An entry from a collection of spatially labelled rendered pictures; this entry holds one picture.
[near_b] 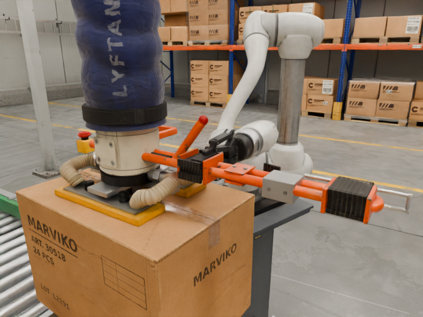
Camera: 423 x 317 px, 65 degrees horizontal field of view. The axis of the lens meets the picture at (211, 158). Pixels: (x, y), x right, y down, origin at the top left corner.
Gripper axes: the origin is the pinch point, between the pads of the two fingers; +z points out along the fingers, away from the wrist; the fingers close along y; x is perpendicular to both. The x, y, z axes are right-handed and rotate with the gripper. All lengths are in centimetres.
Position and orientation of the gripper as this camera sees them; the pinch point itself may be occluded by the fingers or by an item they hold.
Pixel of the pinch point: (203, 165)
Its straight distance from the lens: 81.8
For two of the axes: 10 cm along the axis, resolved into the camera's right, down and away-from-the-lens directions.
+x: -8.5, -1.6, 5.0
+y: 0.0, 9.5, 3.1
